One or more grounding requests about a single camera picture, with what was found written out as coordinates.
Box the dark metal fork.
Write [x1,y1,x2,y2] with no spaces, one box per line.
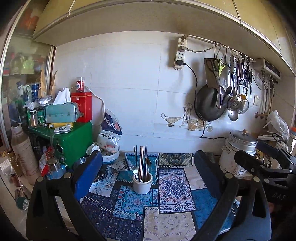
[132,145,140,182]

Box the white ceramic utensil cup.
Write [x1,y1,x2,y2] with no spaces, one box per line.
[132,173,154,195]

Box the white chopstick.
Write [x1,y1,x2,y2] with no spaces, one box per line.
[138,146,144,180]

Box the white rice cooker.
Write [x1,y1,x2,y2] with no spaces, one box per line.
[219,129,258,178]

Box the patterned patchwork table mat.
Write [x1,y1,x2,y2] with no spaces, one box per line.
[81,153,217,240]

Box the green metal box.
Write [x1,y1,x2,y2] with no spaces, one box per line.
[29,122,93,168]

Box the hanging steel ladle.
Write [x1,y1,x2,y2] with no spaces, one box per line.
[227,54,241,122]

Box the blue white round container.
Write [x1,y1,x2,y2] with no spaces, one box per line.
[100,149,120,165]

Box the beige thermos bottle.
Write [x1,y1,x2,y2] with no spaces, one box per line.
[11,124,39,176]

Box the white round device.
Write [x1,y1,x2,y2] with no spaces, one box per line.
[54,126,71,134]

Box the yellow flat box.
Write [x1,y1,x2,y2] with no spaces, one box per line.
[48,123,73,129]

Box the white plastic food bag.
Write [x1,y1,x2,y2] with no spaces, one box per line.
[97,108,122,154]

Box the black hanging wok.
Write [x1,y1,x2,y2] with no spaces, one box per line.
[194,85,226,121]

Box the teal tissue box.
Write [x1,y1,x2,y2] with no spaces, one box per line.
[44,102,80,123]

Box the red tin box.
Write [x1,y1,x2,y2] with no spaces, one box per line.
[71,92,92,123]

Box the red label spice jar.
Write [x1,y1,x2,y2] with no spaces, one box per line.
[76,77,85,92]

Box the white power strip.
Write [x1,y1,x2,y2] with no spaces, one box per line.
[173,36,188,70]

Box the white wall water heater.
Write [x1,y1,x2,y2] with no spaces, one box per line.
[252,58,281,80]

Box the black power cable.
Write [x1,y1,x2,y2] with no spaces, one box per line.
[176,60,227,140]

